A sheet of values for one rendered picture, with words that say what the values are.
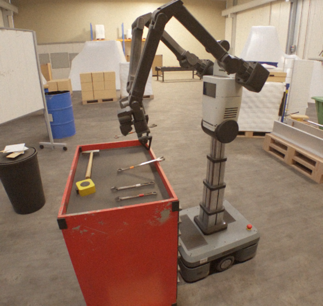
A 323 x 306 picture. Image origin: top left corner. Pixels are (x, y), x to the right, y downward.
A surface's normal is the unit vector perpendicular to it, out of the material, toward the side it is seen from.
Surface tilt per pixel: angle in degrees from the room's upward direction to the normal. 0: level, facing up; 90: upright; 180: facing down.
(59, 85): 90
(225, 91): 90
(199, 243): 0
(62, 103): 90
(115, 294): 90
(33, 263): 0
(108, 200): 0
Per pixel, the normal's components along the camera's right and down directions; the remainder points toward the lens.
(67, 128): 0.72, 0.25
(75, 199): 0.00, -0.93
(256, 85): 0.36, 0.34
